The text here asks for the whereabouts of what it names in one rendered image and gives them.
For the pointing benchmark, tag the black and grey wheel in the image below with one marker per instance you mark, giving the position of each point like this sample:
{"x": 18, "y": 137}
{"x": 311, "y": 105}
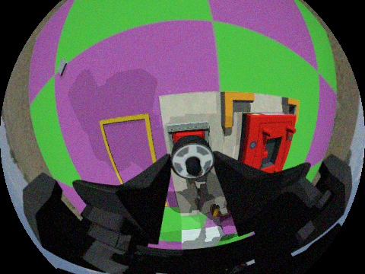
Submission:
{"x": 191, "y": 146}

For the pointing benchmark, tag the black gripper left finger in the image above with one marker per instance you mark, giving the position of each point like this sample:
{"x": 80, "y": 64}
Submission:
{"x": 141, "y": 200}

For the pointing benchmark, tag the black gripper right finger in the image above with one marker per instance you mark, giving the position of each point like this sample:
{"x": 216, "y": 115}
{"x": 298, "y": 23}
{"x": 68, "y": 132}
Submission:
{"x": 249, "y": 192}

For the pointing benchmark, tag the yellow rectangular outline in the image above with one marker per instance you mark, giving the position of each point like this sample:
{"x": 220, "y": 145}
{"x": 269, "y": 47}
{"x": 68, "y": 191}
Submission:
{"x": 128, "y": 118}

